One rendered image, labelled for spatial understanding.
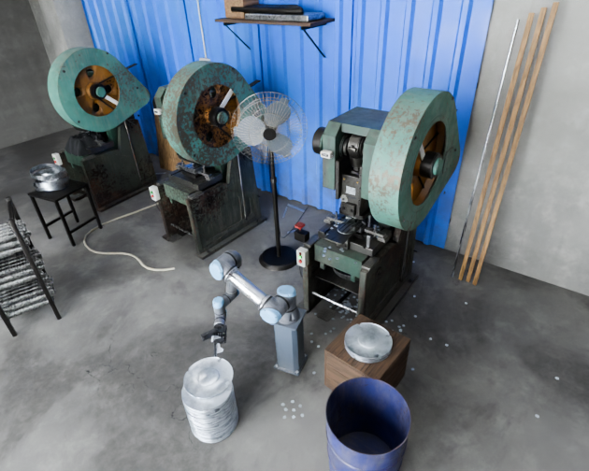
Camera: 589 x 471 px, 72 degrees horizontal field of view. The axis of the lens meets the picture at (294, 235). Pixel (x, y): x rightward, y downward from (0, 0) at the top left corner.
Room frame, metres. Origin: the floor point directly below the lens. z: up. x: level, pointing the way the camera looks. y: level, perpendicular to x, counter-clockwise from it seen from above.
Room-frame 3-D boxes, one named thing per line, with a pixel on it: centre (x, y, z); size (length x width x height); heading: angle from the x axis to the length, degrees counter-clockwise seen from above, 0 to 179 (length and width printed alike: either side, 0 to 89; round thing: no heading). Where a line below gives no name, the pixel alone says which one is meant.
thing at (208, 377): (1.57, 0.55, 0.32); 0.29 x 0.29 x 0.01
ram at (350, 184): (2.47, -0.42, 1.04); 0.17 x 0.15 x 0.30; 141
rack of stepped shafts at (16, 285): (2.55, 2.20, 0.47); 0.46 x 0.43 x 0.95; 121
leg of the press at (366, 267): (2.44, -0.74, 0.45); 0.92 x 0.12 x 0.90; 141
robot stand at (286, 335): (1.92, 0.07, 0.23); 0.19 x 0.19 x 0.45; 67
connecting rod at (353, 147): (2.50, -0.44, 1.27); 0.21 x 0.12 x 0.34; 141
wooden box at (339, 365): (1.74, -0.42, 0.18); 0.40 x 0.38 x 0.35; 138
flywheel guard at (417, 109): (2.37, -0.77, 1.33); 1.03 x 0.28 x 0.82; 141
